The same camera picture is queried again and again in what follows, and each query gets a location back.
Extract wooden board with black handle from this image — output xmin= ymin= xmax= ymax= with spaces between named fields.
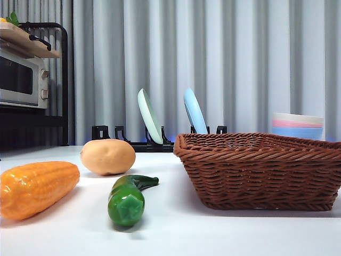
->
xmin=0 ymin=22 xmax=61 ymax=59

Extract green leaves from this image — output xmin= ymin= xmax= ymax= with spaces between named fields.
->
xmin=5 ymin=11 xmax=21 ymax=27

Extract green cucumber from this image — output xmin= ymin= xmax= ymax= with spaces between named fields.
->
xmin=107 ymin=174 xmax=160 ymax=227

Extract black dish rack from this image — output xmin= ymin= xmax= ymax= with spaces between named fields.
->
xmin=91 ymin=124 xmax=229 ymax=153

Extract orange-yellow corn cob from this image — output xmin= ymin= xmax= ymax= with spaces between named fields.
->
xmin=0 ymin=161 xmax=80 ymax=221

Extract black metal shelf frame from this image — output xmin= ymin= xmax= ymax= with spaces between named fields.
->
xmin=0 ymin=22 xmax=69 ymax=161

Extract brown wicker basket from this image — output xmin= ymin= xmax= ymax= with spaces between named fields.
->
xmin=173 ymin=132 xmax=341 ymax=211

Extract pale blue plate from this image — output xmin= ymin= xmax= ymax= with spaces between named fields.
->
xmin=183 ymin=87 xmax=208 ymax=134

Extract grey pleated curtain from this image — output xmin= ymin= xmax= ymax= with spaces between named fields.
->
xmin=0 ymin=0 xmax=341 ymax=146

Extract tan potato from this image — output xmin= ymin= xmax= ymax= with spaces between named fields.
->
xmin=80 ymin=138 xmax=136 ymax=176

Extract cream toaster oven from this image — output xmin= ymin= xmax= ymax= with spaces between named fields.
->
xmin=0 ymin=47 xmax=51 ymax=109

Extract pale green plate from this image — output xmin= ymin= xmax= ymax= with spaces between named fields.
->
xmin=137 ymin=88 xmax=164 ymax=145

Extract pink bowl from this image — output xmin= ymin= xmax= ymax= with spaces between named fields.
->
xmin=272 ymin=118 xmax=324 ymax=129

